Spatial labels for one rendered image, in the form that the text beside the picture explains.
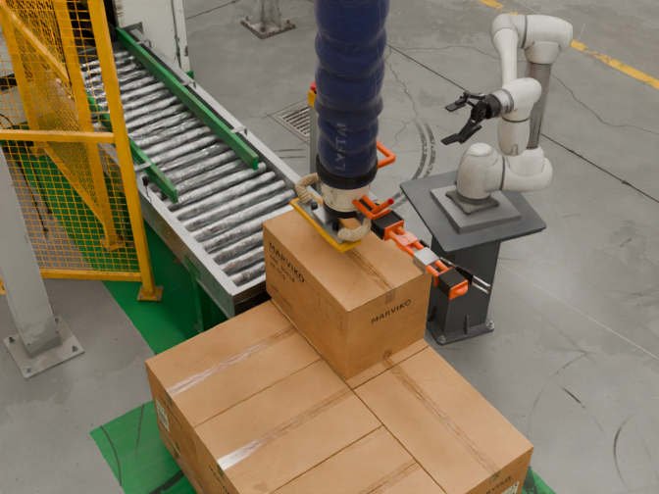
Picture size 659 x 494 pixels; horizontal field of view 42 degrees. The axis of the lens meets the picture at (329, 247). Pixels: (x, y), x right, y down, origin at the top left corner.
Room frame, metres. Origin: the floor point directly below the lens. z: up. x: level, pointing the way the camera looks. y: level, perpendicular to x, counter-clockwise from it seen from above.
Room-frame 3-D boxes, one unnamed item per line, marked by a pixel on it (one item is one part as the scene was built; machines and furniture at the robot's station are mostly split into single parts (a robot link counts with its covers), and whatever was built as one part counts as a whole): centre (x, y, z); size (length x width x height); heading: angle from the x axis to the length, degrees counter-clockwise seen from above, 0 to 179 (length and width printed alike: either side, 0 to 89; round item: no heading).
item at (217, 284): (3.51, 1.08, 0.50); 2.31 x 0.05 x 0.19; 36
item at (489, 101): (2.51, -0.52, 1.58); 0.09 x 0.07 x 0.08; 126
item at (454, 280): (2.01, -0.40, 1.23); 0.08 x 0.07 x 0.05; 35
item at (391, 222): (2.30, -0.20, 1.23); 0.10 x 0.08 x 0.06; 125
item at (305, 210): (2.45, 0.02, 1.12); 0.34 x 0.10 x 0.05; 35
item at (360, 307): (2.50, -0.06, 0.74); 0.60 x 0.40 x 0.40; 35
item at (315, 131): (3.52, 0.07, 0.50); 0.07 x 0.07 x 1.00; 36
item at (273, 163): (3.90, 0.56, 0.50); 2.31 x 0.05 x 0.19; 36
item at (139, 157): (3.84, 1.24, 0.60); 1.60 x 0.10 x 0.09; 36
